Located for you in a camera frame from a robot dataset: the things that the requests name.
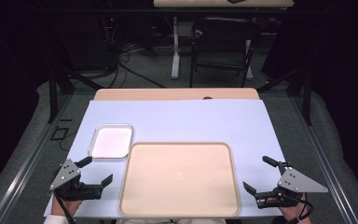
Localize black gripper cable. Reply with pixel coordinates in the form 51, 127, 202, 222
53, 189, 76, 224
292, 194, 314, 224

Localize person's left hand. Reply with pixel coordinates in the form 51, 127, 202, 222
51, 195, 82, 217

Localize wooden table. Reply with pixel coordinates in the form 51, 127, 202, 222
93, 87, 261, 102

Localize black frame stand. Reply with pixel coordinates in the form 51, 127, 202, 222
47, 63, 104, 124
256, 67, 313, 127

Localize small white metal-rimmed tray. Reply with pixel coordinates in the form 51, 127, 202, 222
88, 123, 134, 160

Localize background wooden desk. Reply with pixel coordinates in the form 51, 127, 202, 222
152, 0, 295, 8

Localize black horizontal frame bar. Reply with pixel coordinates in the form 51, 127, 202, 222
36, 7, 293, 15

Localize black square floor frame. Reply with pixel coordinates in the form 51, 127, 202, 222
49, 127, 70, 142

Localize white desk leg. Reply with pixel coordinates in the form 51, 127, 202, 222
171, 16, 182, 80
244, 38, 255, 80

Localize grey metal rail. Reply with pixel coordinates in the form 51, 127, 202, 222
0, 92, 73, 224
291, 92, 358, 224

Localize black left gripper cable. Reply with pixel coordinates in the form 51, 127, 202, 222
53, 189, 76, 224

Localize black floor cables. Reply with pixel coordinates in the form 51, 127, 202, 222
103, 38, 166, 90

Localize black folding chair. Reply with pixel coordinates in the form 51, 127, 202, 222
189, 16, 259, 89

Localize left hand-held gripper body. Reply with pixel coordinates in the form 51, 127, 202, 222
48, 158, 103, 202

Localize person's light clothing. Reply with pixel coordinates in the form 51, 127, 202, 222
116, 218, 228, 224

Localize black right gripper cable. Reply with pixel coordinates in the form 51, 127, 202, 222
292, 194, 314, 224

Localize large beige tray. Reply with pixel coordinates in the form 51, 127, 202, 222
117, 141, 241, 218

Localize pale blue board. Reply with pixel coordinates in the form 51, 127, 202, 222
43, 99, 289, 219

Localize person's right hand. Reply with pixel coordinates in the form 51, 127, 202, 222
273, 193, 312, 224

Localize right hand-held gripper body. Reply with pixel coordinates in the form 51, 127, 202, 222
255, 161, 329, 210

